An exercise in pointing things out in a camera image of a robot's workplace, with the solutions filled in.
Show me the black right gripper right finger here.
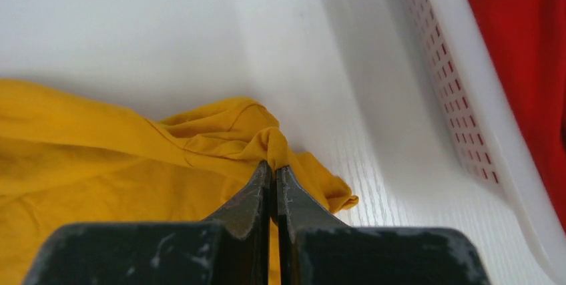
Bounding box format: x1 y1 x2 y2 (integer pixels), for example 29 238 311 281
276 166 491 284

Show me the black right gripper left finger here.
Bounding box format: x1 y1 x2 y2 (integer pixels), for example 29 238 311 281
24 161 271 284

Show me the yellow t shirt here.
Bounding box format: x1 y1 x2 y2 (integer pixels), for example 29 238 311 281
1 79 358 284

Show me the white plastic basket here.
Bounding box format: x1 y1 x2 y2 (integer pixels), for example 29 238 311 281
402 0 565 284

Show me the red t shirt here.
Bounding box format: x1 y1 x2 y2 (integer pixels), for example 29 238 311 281
468 0 565 222

